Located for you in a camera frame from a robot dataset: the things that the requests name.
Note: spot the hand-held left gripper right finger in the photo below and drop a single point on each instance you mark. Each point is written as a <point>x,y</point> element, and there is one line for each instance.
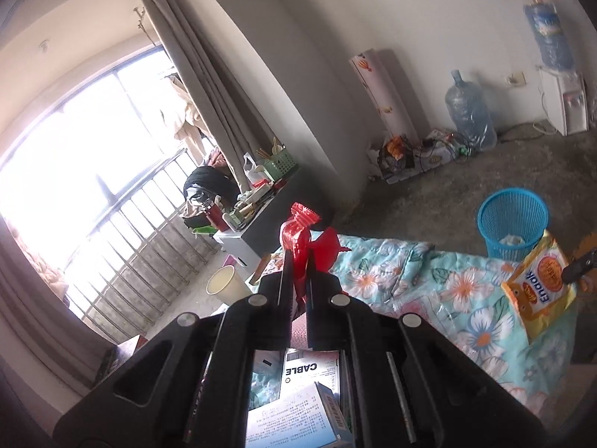
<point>324,298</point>

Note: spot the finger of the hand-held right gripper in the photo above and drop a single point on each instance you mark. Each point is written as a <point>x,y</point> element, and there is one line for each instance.
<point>580,266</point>

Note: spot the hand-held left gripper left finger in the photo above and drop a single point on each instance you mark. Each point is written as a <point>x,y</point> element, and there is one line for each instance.
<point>280,298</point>

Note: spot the yellow snack packet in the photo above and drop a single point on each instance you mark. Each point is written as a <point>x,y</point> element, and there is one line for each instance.
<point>541,284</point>

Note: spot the red plastic wrapper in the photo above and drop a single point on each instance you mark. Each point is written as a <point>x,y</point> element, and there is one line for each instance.
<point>298,233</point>

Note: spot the blue plastic wastebasket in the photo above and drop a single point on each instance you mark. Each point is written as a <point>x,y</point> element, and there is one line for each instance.
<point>508,214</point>

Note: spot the brown packet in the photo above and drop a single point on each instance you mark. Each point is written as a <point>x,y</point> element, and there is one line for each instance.
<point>263,268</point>

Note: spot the paper cup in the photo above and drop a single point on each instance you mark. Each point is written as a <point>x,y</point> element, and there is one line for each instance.
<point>226,284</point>

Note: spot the white crumpled tissue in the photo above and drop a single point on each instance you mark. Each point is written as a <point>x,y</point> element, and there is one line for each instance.
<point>513,240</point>

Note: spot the white flat cardboard box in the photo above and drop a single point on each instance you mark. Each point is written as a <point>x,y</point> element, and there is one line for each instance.
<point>308,373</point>

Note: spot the dark topped small cabinet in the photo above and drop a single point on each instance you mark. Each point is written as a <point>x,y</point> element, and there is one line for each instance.
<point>275,214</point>

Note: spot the green plastic tray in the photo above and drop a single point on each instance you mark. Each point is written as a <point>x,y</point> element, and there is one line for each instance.
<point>205,229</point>

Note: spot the red thermos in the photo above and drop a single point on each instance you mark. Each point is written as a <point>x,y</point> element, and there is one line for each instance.
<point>215,217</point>

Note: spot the floral blanket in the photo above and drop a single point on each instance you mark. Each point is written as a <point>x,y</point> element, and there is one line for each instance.
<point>443,298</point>

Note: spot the white and blue small carton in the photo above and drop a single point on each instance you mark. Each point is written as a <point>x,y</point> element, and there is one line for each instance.
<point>298,420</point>

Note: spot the green plastic basket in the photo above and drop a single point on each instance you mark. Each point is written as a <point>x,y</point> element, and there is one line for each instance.
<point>280,168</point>

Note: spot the white plastic bag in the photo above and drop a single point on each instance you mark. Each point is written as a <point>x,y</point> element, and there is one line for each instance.
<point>253,170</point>

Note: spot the black bag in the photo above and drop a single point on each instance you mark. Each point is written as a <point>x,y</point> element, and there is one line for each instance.
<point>207,184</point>

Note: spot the metal window railing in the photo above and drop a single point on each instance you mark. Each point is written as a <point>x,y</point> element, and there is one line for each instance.
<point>140,252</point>

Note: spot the white water dispenser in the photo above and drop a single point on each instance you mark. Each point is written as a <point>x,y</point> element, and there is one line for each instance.
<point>562,102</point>

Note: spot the orange plastic bag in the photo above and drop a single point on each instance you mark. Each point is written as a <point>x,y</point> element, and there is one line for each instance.
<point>395,147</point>

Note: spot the empty clear water jug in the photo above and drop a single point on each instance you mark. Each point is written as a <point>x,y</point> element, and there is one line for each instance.
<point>468,112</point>

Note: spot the beige hanging garment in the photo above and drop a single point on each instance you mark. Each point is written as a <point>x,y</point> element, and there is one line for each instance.
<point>179,116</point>

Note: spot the floral printed cylinder cover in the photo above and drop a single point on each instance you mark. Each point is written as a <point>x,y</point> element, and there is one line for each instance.
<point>382,93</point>

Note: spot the pink fluffy garment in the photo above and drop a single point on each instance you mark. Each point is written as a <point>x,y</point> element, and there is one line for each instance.
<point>49,275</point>

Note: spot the grey curtain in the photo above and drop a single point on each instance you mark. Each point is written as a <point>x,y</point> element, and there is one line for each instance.
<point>196,79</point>
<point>28,298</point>

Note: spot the wall socket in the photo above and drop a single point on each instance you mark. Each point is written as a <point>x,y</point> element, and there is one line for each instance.
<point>515,78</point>

